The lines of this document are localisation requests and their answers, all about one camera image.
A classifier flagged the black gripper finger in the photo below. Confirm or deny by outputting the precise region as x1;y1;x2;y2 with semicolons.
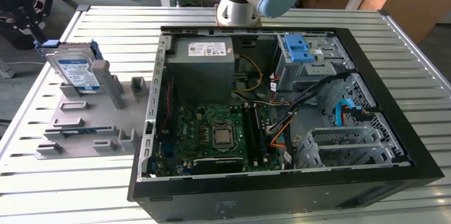
24;7;48;48

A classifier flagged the hard disk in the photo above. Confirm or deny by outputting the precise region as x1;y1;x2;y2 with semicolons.
33;38;105;95

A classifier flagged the red power wire black connector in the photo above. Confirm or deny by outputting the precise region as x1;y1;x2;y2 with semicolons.
344;105;379;122

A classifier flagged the metal disk bay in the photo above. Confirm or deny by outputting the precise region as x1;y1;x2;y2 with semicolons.
293;125;404;169

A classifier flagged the grey metal foot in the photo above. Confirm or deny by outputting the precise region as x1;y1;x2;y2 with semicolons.
0;59;17;79

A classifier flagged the grey parts rack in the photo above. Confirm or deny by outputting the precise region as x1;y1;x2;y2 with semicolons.
34;59;152;160

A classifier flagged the green RAM stick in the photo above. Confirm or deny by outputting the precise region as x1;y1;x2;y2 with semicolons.
58;127;97;135

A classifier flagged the grey power supply unit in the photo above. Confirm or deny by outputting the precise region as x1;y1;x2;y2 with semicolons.
165;36;236;106

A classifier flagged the green motherboard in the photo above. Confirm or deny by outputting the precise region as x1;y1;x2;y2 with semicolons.
151;104;283;176

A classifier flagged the CPU socket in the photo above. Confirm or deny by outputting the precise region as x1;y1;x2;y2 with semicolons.
209;122;236;154

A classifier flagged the silver CPU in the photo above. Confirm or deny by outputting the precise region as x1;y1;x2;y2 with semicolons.
212;128;233;147

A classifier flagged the black graphics card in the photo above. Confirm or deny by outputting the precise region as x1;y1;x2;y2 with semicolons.
192;156;244;174

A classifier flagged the black RAM slot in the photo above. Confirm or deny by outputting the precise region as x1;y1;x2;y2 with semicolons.
244;104;260;165

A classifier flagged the blue plastic drive latch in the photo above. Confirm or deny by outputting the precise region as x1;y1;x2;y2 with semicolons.
283;33;315;63

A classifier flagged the metal optical drive cage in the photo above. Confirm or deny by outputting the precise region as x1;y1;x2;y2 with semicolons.
273;33;355;94

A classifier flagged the black PC case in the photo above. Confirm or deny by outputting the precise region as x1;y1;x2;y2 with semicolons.
127;25;445;222

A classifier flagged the red twisted wire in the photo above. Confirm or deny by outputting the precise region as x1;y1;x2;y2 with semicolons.
160;78;173;133

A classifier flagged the yellow wire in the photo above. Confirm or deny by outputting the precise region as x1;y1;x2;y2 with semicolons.
232;54;264;93

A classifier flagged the multicoloured wire bundle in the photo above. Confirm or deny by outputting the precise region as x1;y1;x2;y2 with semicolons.
243;74;293;107

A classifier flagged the orange wire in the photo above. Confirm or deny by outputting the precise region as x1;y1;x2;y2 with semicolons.
269;122;295;148

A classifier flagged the black wire bundle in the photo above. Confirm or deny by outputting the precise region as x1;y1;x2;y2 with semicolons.
271;72;353;135

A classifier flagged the blue wire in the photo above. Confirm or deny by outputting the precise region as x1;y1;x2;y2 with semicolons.
333;98;353;129

